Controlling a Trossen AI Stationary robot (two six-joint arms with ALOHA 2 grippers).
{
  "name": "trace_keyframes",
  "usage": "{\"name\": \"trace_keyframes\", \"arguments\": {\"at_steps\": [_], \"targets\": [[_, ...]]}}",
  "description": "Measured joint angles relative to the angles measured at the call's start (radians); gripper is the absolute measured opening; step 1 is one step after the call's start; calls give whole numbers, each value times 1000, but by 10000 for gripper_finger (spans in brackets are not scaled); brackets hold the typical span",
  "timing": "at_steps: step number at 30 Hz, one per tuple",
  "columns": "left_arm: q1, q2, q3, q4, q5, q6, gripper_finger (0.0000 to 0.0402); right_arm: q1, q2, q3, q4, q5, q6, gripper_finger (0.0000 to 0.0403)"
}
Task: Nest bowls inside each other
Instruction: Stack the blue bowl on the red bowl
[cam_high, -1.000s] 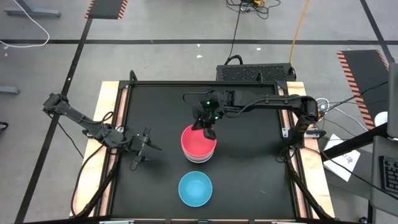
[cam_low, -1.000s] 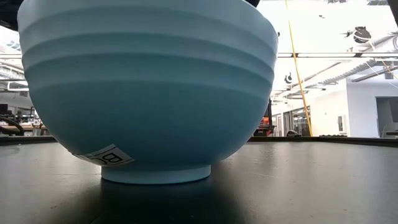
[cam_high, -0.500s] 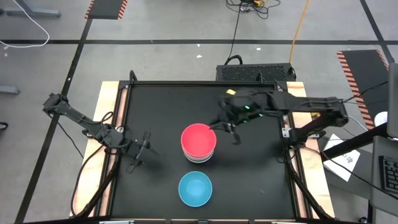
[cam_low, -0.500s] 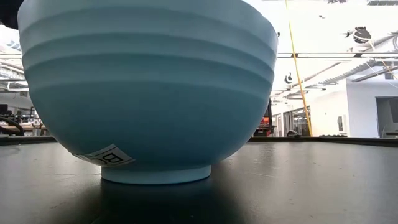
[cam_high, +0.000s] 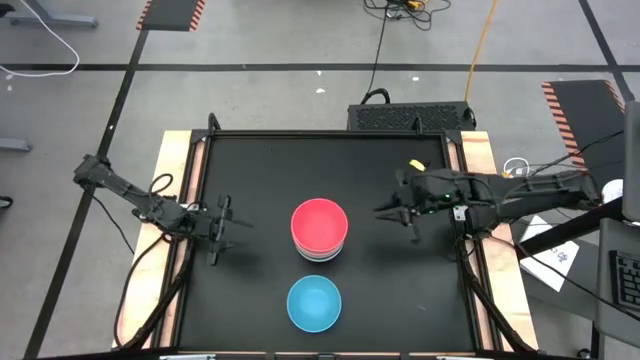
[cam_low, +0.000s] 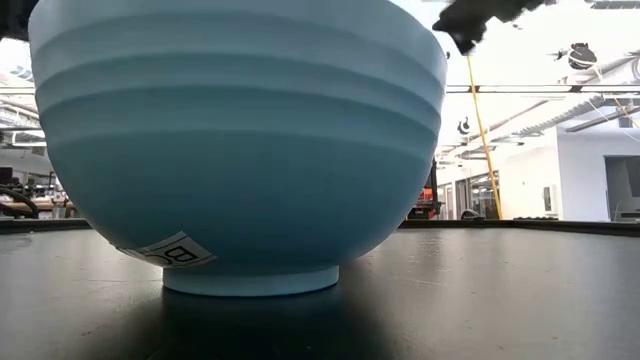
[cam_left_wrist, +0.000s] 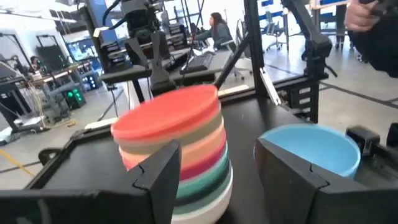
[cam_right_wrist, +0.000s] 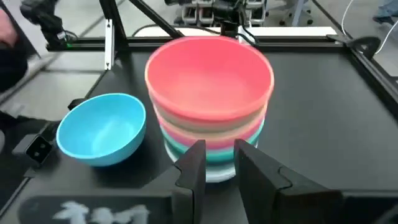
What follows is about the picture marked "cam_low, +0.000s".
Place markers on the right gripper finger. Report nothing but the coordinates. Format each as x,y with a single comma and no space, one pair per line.
465,30

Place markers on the light blue ribbed bowl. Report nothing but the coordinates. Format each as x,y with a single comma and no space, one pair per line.
240,150

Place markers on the small black hanging fixture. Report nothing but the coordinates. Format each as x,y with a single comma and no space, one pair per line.
464,126

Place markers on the red tool cart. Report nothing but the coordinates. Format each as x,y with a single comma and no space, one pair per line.
422,202

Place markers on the thin black upright post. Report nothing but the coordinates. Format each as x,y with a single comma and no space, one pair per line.
433,185

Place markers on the black table frame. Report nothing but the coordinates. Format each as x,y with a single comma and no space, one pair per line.
550,226

